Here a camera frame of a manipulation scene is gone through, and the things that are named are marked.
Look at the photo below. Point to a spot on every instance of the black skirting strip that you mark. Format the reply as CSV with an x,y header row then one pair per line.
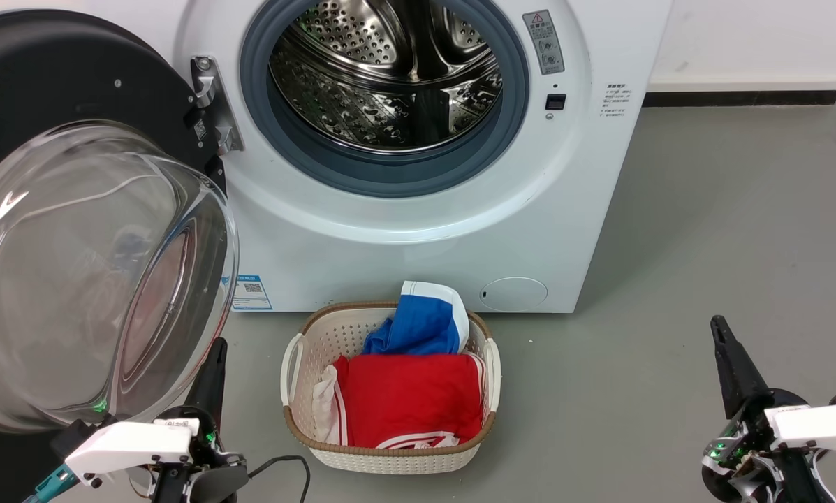
x,y
739,98

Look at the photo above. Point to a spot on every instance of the white front-load washing machine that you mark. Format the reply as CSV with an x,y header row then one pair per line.
x,y
390,265

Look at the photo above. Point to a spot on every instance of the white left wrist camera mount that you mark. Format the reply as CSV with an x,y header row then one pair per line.
x,y
130,446

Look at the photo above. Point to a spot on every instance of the white cloth piece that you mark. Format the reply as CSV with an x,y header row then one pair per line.
x,y
324,403

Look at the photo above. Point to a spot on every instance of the round white filter cover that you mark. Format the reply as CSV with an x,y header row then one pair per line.
x,y
514,293

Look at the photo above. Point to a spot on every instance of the round black glass washer door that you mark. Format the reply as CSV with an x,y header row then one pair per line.
x,y
61,70

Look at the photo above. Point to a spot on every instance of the blue and white garment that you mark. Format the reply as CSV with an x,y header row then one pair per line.
x,y
420,326

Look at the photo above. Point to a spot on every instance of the metal door hinge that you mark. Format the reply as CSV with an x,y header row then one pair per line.
x,y
211,105

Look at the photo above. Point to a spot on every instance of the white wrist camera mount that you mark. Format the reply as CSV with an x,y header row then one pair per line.
x,y
819,426
130,446

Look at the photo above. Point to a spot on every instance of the black door lock slot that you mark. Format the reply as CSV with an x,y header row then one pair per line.
x,y
555,102

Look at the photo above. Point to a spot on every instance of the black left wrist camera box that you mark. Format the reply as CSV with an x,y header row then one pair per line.
x,y
75,436

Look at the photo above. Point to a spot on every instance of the cream woven plastic laundry basket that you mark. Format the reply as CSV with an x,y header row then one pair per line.
x,y
332,330

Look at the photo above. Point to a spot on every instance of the blue energy label sticker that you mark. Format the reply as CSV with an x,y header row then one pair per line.
x,y
253,293

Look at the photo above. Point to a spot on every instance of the grey warning sticker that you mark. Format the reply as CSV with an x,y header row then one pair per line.
x,y
543,42

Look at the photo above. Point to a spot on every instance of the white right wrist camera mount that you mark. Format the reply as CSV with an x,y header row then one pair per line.
x,y
819,426

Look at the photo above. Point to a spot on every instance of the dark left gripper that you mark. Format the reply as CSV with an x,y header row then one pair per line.
x,y
211,478

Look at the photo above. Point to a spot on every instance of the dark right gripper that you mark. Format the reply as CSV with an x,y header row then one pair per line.
x,y
746,454

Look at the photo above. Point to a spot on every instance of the red garment with white stripes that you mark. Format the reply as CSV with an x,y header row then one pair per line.
x,y
409,396

